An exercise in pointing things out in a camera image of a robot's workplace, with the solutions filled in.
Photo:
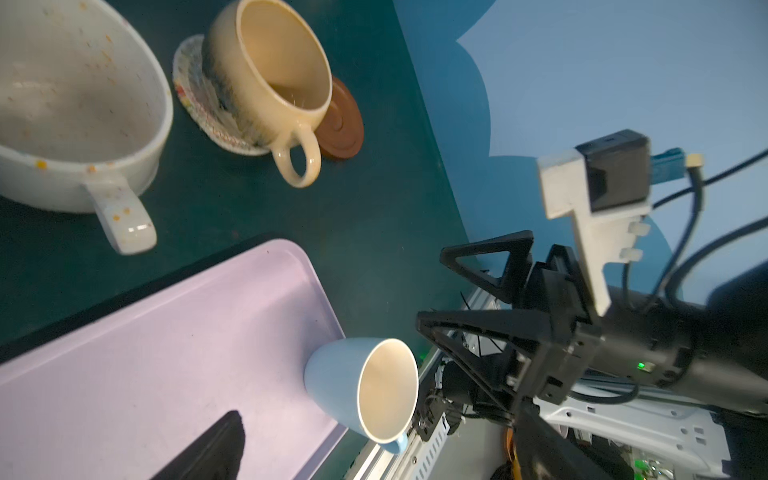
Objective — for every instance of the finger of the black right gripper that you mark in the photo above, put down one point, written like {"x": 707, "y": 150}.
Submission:
{"x": 499, "y": 265}
{"x": 506, "y": 378}

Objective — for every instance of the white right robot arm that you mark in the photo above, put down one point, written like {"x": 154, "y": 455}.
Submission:
{"x": 729, "y": 367}

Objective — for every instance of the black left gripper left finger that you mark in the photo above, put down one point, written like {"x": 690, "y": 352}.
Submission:
{"x": 215, "y": 454}

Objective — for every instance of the light blue mug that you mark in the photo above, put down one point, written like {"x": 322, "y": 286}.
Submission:
{"x": 368, "y": 385}

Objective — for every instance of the beige woven coaster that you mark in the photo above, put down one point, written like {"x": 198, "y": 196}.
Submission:
{"x": 195, "y": 93}

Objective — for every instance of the yellow mug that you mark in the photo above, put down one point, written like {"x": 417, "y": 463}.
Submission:
{"x": 273, "y": 81}

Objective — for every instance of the cream mug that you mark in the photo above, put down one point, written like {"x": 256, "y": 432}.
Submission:
{"x": 86, "y": 110}

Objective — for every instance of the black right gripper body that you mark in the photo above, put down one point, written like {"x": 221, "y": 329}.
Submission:
{"x": 562, "y": 337}

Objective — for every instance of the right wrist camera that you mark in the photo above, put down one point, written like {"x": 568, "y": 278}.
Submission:
{"x": 604, "y": 186}

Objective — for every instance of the brown wooden coaster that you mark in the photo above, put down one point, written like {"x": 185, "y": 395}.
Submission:
{"x": 341, "y": 133}

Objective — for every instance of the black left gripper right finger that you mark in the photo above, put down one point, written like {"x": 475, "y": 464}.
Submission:
{"x": 542, "y": 453}

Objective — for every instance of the lilac serving tray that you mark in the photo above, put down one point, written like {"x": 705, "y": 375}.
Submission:
{"x": 121, "y": 397}

